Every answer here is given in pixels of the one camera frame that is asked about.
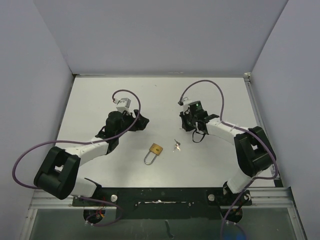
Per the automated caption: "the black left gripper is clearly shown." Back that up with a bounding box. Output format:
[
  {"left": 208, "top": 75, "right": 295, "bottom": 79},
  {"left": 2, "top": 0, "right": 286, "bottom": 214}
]
[{"left": 116, "top": 109, "right": 148, "bottom": 138}]

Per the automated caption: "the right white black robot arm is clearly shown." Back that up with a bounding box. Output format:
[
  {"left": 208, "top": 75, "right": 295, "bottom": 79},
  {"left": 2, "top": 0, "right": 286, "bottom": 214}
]
[{"left": 178, "top": 97, "right": 274, "bottom": 205}]

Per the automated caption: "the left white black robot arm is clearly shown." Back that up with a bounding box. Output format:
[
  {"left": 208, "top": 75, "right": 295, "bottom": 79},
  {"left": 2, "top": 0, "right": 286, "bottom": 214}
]
[{"left": 33, "top": 109, "right": 150, "bottom": 206}]

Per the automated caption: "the silver key bunch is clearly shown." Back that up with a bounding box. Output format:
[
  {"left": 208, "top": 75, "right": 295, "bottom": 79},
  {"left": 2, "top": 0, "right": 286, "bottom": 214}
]
[{"left": 173, "top": 139, "right": 181, "bottom": 152}]

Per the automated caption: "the large brass padlock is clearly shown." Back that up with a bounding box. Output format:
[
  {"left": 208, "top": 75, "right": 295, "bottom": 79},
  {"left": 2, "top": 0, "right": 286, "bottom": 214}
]
[{"left": 143, "top": 143, "right": 163, "bottom": 165}]

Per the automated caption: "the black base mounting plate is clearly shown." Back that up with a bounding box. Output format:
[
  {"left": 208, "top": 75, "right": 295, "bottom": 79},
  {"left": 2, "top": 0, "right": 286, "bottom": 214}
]
[{"left": 72, "top": 187, "right": 252, "bottom": 224}]

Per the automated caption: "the black loop wire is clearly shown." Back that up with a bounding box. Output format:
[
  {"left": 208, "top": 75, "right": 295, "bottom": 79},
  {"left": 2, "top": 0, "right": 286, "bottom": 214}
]
[{"left": 191, "top": 127, "right": 207, "bottom": 144}]

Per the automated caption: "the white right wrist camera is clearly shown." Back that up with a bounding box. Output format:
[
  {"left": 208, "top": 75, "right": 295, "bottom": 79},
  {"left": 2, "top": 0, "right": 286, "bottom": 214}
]
[{"left": 178, "top": 97, "right": 193, "bottom": 112}]

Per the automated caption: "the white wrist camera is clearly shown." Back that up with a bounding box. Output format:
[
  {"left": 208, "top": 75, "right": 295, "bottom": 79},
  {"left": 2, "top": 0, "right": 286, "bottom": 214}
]
[
  {"left": 178, "top": 97, "right": 193, "bottom": 112},
  {"left": 113, "top": 97, "right": 131, "bottom": 115}
]

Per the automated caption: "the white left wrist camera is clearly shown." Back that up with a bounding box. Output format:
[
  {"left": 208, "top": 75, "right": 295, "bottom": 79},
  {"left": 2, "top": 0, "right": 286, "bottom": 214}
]
[{"left": 113, "top": 97, "right": 131, "bottom": 115}]

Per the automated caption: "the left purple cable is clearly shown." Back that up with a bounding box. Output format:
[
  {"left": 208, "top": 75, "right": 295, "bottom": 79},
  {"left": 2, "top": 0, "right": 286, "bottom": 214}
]
[{"left": 11, "top": 89, "right": 142, "bottom": 227}]

